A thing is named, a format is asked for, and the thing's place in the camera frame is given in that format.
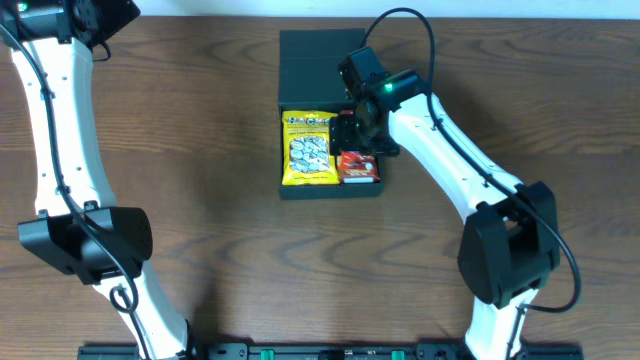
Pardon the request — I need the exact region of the red Hello Panda box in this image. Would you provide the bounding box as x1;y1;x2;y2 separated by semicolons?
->
331;110;380;184

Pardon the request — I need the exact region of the yellow Hacks candy bag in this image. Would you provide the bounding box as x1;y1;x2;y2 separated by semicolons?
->
282;110;340;186

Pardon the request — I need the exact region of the black gift box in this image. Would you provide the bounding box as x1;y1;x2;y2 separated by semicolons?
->
278;28;384;200

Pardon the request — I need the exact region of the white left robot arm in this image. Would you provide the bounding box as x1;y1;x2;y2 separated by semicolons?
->
1;0;200;359

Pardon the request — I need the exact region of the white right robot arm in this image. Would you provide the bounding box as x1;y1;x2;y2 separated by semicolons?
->
330;69;560;359

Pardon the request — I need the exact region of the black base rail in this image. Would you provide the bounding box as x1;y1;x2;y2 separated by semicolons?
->
77;341;585;360

